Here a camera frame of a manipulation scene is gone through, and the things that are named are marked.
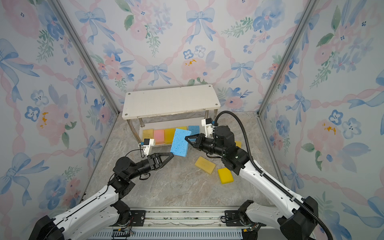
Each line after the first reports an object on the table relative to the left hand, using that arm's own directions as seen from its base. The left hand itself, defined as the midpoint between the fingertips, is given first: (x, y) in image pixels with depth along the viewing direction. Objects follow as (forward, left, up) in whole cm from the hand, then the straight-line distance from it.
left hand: (172, 156), depth 64 cm
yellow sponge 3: (+9, -16, -27) cm, 32 cm away
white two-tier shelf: (+25, +4, +5) cm, 26 cm away
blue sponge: (+5, -3, +1) cm, 6 cm away
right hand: (+7, -5, +3) cm, 9 cm away
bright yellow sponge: (+3, -28, -28) cm, 40 cm away
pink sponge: (+25, +13, -21) cm, 35 cm away
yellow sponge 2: (+27, +21, -21) cm, 40 cm away
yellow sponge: (+33, -2, -21) cm, 39 cm away
